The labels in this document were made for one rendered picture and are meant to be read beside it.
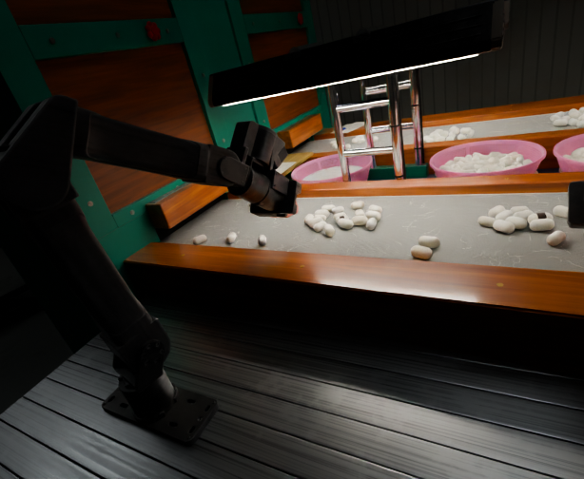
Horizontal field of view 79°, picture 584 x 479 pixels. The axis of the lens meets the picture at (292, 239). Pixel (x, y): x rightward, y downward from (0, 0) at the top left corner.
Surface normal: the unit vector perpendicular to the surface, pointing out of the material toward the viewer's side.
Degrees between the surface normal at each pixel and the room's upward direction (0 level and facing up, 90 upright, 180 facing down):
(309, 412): 0
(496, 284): 0
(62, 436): 0
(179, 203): 90
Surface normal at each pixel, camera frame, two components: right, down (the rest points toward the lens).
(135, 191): 0.86, 0.04
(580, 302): -0.22, -0.87
